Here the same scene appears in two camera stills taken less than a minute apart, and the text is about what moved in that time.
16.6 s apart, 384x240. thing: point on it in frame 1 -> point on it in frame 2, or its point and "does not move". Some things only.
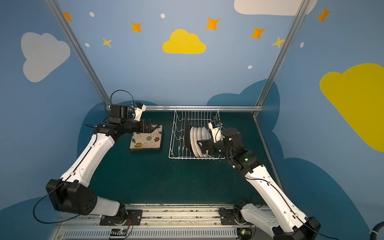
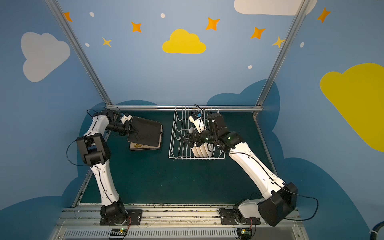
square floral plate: (144, 147) does not move
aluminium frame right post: (281, 57) does not move
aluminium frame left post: (80, 54) does not move
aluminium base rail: (160, 222) does not move
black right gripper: (205, 145) -> (192, 137)
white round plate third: (197, 147) does not move
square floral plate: (187, 137) -> (149, 132)
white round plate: (193, 145) does not move
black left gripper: (145, 126) -> (127, 128)
